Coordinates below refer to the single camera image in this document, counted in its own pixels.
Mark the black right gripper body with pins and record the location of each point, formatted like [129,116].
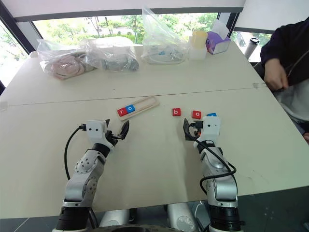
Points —
[199,125]

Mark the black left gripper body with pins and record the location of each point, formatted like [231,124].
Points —
[111,138]

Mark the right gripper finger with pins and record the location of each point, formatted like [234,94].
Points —
[186,129]

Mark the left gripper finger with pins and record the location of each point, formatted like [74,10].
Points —
[108,123]
[125,130]

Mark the red letter tile o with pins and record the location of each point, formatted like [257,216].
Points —
[197,114]

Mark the red letter tile b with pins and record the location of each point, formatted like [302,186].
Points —
[176,112]

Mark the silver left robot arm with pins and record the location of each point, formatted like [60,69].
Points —
[82,178]

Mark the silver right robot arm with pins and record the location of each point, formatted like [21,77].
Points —
[222,188]

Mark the red letter tile r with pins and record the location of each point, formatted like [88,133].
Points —
[122,111]

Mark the blue letter tile o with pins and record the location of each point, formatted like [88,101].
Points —
[130,108]

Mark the wooden letter tray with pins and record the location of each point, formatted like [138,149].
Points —
[144,104]

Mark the white rounded robot body part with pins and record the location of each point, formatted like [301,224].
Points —
[113,217]
[181,217]

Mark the bystander bare hand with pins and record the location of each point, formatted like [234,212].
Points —
[275,75]

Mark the plastic bag with grey items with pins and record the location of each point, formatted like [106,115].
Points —
[116,62]

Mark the white translucent plastic container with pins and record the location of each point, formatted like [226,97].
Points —
[196,54]

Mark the plastic bag with pink cloth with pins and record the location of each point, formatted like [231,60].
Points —
[65,65]

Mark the purple tissue box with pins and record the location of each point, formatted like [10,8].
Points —
[217,43]

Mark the yellow plastic cup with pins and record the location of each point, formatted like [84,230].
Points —
[199,38]

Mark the tall clear plastic bag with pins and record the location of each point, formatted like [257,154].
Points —
[159,43]

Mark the dark travel tumbler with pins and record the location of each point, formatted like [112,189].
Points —
[251,48]

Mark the person in dark jacket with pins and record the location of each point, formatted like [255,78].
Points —
[292,48]

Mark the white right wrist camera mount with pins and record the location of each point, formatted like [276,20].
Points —
[212,130]

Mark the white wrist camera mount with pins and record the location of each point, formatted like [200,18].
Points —
[212,130]
[95,133]

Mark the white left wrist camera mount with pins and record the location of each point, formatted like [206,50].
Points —
[95,133]

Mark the dark window frame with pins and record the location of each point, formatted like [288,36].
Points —
[72,15]

